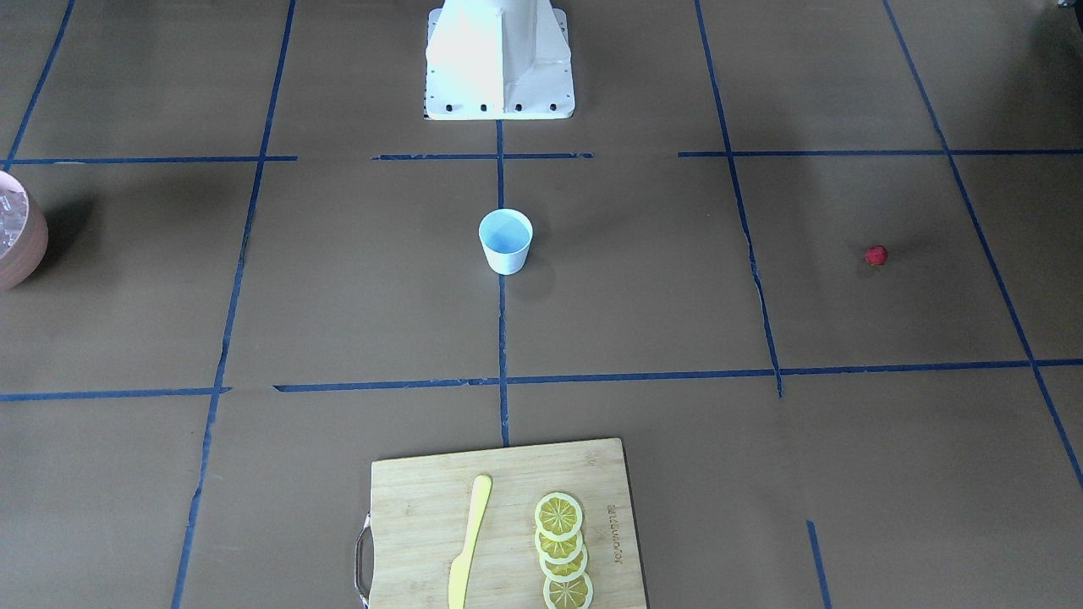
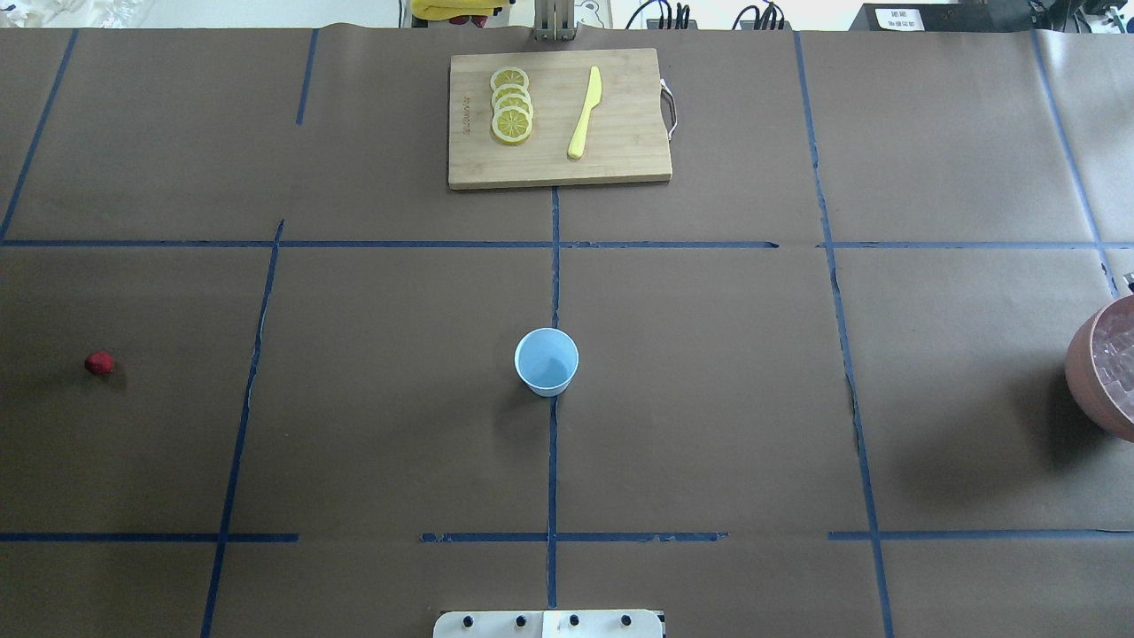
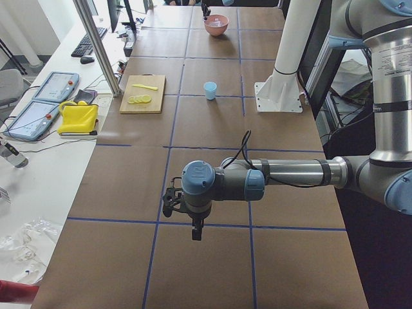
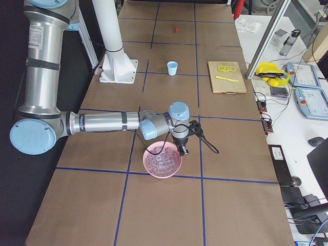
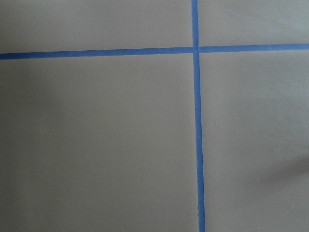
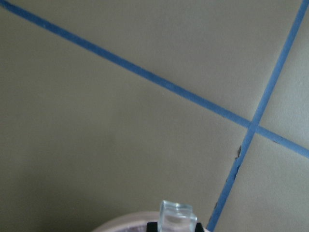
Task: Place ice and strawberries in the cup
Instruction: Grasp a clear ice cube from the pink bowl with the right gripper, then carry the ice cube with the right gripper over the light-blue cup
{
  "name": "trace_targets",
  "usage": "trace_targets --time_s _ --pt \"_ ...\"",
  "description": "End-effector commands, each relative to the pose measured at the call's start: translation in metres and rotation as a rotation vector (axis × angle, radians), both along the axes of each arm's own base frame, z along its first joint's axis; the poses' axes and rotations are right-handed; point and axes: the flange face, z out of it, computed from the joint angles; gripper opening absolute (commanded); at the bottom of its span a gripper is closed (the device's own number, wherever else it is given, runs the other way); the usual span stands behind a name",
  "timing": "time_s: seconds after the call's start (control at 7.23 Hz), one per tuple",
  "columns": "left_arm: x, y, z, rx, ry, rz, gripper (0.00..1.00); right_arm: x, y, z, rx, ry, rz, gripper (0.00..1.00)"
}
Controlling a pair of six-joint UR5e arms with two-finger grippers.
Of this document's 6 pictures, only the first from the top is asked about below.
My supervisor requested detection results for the light blue paper cup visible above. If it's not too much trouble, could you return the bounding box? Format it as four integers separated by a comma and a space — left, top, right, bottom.
477, 208, 534, 275

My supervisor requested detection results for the yellow plastic knife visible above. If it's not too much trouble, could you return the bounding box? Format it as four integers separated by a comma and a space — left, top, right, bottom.
448, 474, 492, 608

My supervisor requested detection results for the wooden cutting board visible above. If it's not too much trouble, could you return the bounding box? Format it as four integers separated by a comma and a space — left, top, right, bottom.
355, 438, 647, 608

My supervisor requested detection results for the red strawberry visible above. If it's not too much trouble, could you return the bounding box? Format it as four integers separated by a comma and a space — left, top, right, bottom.
864, 245, 889, 267

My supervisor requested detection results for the pink bowl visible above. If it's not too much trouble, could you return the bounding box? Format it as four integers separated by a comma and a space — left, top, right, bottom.
1, 171, 49, 291

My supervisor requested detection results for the white pedestal column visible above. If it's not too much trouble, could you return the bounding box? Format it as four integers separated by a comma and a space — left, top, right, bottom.
423, 1, 575, 121

